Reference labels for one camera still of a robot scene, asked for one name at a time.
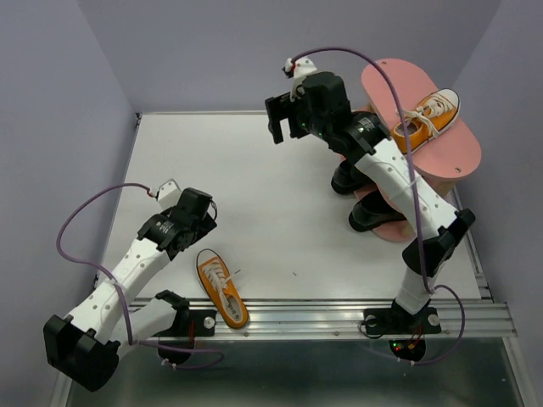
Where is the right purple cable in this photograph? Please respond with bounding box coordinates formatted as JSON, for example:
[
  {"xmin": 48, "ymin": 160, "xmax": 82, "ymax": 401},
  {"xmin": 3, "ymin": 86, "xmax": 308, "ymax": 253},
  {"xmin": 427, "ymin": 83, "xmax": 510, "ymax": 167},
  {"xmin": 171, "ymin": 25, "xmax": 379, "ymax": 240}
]
[{"xmin": 288, "ymin": 47, "xmax": 466, "ymax": 366}]

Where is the pink shoe shelf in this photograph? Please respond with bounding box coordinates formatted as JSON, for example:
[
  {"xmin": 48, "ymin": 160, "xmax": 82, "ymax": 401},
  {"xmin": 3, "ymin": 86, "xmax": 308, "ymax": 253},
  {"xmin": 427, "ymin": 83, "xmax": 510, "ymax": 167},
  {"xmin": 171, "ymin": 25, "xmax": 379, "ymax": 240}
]
[{"xmin": 355, "ymin": 59, "xmax": 482, "ymax": 243}]

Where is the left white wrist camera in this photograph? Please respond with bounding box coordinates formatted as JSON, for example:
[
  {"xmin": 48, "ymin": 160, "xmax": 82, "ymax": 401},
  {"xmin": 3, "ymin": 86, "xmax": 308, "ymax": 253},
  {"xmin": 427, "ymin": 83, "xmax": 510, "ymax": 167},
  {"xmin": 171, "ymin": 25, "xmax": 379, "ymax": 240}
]
[{"xmin": 156, "ymin": 179, "xmax": 182, "ymax": 210}]

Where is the purple cable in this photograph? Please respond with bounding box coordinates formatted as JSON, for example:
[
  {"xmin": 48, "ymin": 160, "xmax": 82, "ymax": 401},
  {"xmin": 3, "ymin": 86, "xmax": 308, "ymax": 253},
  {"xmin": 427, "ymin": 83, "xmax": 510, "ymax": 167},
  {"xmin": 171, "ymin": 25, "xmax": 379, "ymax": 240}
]
[
  {"xmin": 288, "ymin": 47, "xmax": 466, "ymax": 366},
  {"xmin": 56, "ymin": 182, "xmax": 225, "ymax": 371}
]

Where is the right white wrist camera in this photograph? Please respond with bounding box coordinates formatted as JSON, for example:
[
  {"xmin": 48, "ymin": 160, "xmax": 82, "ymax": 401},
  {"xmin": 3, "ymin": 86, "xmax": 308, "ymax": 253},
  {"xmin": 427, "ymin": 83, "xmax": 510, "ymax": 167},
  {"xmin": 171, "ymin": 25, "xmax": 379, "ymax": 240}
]
[{"xmin": 283, "ymin": 57, "xmax": 317, "ymax": 102}]

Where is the orange sneaker front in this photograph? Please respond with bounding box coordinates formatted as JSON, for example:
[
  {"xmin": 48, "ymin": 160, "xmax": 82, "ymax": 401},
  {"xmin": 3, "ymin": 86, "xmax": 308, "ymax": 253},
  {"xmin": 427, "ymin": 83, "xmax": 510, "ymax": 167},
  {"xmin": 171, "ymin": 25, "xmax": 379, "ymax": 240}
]
[{"xmin": 195, "ymin": 248, "xmax": 249, "ymax": 329}]

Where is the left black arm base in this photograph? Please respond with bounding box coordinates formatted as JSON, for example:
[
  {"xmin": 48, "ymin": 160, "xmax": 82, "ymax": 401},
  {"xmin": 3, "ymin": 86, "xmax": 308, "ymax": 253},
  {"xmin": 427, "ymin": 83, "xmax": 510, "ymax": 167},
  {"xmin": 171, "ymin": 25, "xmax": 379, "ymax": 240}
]
[{"xmin": 154, "ymin": 290, "xmax": 216, "ymax": 338}]

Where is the aluminium mounting rail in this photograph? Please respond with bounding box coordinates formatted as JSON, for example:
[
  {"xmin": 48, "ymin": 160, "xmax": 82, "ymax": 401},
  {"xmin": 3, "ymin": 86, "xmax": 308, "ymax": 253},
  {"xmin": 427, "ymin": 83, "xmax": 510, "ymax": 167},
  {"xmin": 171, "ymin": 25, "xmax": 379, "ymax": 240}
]
[{"xmin": 197, "ymin": 299, "xmax": 517, "ymax": 342}]

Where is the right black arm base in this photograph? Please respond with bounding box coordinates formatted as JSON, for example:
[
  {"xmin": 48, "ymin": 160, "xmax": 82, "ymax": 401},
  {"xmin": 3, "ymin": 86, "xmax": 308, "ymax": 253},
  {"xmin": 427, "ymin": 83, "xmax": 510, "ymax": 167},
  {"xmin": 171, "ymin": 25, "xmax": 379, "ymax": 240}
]
[{"xmin": 359, "ymin": 307, "xmax": 442, "ymax": 338}]

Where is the black loafer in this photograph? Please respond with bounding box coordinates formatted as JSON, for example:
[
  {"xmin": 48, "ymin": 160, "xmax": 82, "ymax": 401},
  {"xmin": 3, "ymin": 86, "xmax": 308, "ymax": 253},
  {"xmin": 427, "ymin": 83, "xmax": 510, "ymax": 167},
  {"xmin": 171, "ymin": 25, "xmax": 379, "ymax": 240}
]
[
  {"xmin": 331, "ymin": 159, "xmax": 372, "ymax": 195},
  {"xmin": 348, "ymin": 191, "xmax": 406, "ymax": 232}
]

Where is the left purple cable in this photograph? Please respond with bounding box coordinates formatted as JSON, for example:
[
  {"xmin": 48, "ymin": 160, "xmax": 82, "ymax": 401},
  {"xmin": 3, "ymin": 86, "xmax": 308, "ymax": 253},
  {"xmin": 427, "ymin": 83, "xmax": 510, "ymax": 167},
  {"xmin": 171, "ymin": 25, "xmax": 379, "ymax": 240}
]
[{"xmin": 56, "ymin": 182, "xmax": 225, "ymax": 371}]

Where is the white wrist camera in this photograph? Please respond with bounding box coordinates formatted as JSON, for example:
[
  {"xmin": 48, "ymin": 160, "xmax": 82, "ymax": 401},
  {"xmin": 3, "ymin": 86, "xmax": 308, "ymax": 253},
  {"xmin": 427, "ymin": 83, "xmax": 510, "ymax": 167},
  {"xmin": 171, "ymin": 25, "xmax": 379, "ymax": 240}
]
[
  {"xmin": 156, "ymin": 179, "xmax": 182, "ymax": 210},
  {"xmin": 283, "ymin": 57, "xmax": 317, "ymax": 102}
]

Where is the black loafer back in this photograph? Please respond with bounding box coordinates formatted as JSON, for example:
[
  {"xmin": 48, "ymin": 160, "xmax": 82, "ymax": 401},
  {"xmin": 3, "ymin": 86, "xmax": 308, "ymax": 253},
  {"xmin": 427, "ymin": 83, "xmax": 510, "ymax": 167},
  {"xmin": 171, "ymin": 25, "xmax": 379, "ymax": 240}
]
[{"xmin": 348, "ymin": 191, "xmax": 406, "ymax": 232}]

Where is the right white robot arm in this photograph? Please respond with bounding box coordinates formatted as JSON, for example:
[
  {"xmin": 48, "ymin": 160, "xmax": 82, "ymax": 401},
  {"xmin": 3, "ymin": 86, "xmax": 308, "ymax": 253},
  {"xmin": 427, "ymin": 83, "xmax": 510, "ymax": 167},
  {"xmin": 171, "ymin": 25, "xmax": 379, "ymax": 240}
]
[{"xmin": 265, "ymin": 71, "xmax": 475, "ymax": 331}]

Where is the orange sneaker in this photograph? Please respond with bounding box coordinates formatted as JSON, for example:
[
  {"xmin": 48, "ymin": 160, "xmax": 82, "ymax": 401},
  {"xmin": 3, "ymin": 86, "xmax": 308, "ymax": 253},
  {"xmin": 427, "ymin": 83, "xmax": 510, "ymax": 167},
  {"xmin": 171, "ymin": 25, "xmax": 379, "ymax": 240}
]
[
  {"xmin": 391, "ymin": 88, "xmax": 461, "ymax": 154},
  {"xmin": 195, "ymin": 248, "xmax": 249, "ymax": 329}
]

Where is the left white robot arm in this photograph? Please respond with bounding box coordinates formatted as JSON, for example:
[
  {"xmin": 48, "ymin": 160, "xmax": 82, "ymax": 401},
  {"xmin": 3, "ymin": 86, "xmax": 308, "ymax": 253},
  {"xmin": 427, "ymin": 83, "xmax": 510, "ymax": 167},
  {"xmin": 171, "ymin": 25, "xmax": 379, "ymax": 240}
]
[{"xmin": 43, "ymin": 180, "xmax": 216, "ymax": 392}]

